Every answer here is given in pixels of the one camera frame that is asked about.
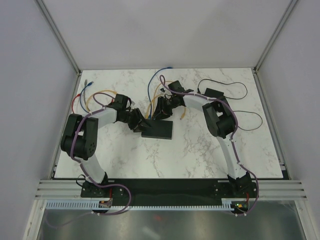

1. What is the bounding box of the black power adapter cable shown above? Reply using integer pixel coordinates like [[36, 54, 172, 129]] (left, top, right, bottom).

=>
[[196, 79, 264, 131]]

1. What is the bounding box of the black network switch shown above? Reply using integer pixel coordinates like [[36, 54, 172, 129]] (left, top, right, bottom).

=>
[[141, 119, 173, 140]]

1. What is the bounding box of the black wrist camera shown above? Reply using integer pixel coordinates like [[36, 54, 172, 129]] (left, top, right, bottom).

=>
[[112, 94, 132, 110], [168, 80, 193, 94]]

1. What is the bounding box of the right aluminium frame post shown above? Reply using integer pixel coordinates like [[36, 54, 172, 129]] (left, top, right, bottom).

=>
[[252, 0, 300, 73]]

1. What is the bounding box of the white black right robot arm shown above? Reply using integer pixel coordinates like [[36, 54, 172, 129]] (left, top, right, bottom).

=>
[[151, 93, 259, 198]]

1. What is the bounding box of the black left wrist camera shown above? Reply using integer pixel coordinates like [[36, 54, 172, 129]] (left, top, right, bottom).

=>
[[112, 94, 132, 110]]

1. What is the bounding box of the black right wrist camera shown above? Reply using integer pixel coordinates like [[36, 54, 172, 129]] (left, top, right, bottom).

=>
[[168, 80, 193, 94]]

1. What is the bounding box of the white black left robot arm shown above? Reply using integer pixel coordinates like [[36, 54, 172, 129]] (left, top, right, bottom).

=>
[[60, 98, 151, 198]]

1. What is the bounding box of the red ethernet cable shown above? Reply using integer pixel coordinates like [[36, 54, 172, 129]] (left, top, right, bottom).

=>
[[71, 93, 82, 115]]

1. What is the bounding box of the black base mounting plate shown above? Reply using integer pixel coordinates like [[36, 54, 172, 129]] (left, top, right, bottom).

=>
[[80, 178, 257, 207]]

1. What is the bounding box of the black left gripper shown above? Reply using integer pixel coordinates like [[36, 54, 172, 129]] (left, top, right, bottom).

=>
[[119, 108, 151, 134]]

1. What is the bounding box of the aluminium frame post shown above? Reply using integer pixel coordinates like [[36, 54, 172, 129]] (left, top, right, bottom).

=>
[[34, 0, 83, 74], [252, 0, 300, 73]]

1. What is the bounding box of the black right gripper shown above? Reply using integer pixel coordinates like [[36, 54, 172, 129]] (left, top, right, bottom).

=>
[[152, 96, 178, 122]]

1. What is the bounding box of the white slotted cable duct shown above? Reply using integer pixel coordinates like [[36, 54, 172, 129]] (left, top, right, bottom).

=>
[[45, 199, 247, 211]]

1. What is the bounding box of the left aluminium frame post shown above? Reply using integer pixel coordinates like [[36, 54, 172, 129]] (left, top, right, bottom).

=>
[[34, 0, 83, 74]]

